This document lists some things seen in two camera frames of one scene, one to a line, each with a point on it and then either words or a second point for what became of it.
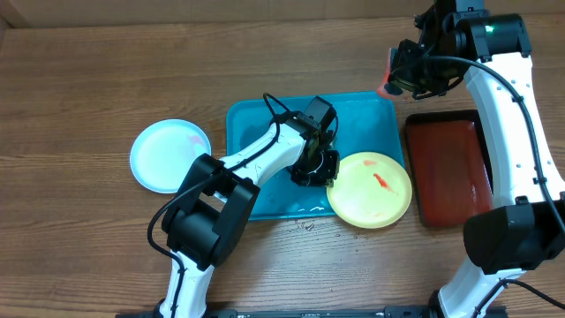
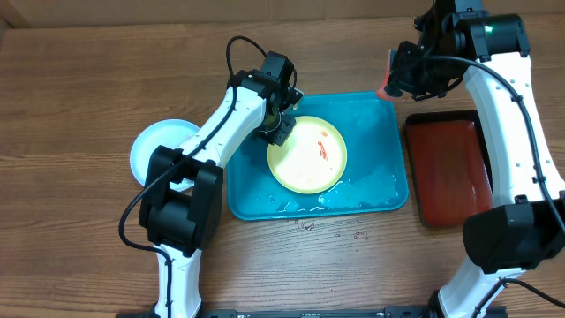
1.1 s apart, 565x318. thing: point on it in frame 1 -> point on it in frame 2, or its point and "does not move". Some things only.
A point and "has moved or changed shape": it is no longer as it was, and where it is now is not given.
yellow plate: x=372 y=190 has moved or changed shape
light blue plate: x=163 y=152 does not move
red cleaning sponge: x=392 y=55 does not move
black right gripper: x=399 y=81 does not move
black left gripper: x=327 y=176 -> x=280 y=136
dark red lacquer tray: x=450 y=166 does not move
